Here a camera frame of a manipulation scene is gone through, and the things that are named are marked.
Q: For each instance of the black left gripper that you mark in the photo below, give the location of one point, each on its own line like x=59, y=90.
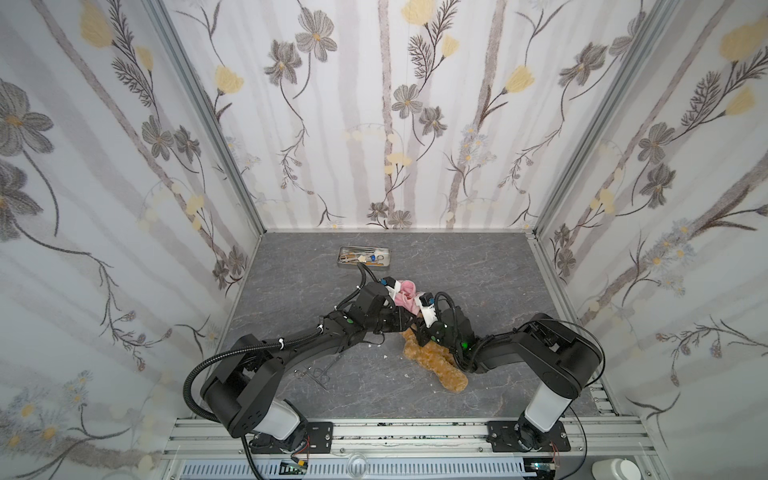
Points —
x=390, y=309

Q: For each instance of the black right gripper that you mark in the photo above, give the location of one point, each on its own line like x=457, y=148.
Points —
x=424, y=328

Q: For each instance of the pink teddy hoodie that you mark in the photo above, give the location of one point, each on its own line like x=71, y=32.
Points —
x=407, y=297

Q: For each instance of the brown teddy bear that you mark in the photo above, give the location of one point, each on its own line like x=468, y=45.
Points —
x=437, y=360

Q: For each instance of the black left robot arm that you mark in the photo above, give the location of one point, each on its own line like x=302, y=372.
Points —
x=237, y=388

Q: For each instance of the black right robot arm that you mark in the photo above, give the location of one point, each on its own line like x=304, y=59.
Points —
x=445, y=306

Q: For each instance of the metal instrument tray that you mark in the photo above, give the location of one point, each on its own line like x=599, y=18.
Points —
x=373, y=257

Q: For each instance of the steel surgical scissors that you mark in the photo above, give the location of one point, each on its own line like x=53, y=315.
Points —
x=321, y=376

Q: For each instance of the white round container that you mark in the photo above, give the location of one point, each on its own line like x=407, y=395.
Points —
x=615, y=469

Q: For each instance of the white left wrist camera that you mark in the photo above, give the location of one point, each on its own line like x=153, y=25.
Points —
x=394, y=287

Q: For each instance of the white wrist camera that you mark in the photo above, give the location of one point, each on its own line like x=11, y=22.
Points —
x=428, y=308
x=394, y=287

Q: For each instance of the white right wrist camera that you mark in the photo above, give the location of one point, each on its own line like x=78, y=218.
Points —
x=428, y=308

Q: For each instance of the white perforated cable duct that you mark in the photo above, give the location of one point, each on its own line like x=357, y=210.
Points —
x=396, y=468

